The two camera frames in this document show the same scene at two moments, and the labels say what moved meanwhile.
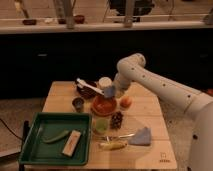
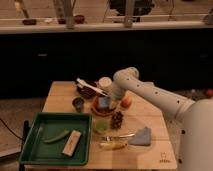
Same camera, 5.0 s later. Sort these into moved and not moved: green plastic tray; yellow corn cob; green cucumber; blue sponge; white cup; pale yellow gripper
Moved: pale yellow gripper; blue sponge
Not moved: green plastic tray; yellow corn cob; green cucumber; white cup
